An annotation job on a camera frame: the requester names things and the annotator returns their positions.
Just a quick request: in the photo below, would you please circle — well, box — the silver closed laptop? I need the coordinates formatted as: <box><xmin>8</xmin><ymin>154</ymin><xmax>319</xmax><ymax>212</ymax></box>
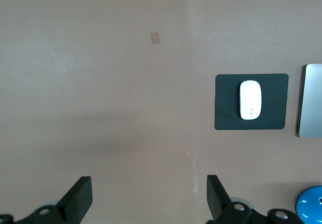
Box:
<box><xmin>298</xmin><ymin>63</ymin><xmax>322</xmax><ymax>138</ymax></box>

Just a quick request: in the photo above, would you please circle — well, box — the black mouse pad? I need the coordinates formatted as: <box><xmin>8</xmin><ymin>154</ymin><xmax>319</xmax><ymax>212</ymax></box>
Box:
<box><xmin>214</xmin><ymin>73</ymin><xmax>289</xmax><ymax>131</ymax></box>

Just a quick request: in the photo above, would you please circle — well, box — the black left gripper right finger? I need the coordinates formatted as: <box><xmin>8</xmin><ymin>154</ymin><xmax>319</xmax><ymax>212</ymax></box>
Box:
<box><xmin>206</xmin><ymin>175</ymin><xmax>253</xmax><ymax>224</ymax></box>

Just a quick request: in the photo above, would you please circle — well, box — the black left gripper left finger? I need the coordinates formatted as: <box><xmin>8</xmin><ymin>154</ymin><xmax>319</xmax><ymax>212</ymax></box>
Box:
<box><xmin>54</xmin><ymin>176</ymin><xmax>93</xmax><ymax>224</ymax></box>

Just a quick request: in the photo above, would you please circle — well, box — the white computer mouse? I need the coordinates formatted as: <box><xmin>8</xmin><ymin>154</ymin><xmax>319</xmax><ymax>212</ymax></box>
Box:
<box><xmin>238</xmin><ymin>80</ymin><xmax>263</xmax><ymax>121</ymax></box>

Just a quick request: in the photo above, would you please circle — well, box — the blue desk lamp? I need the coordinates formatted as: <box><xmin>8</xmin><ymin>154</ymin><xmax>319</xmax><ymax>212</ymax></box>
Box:
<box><xmin>295</xmin><ymin>185</ymin><xmax>322</xmax><ymax>224</ymax></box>

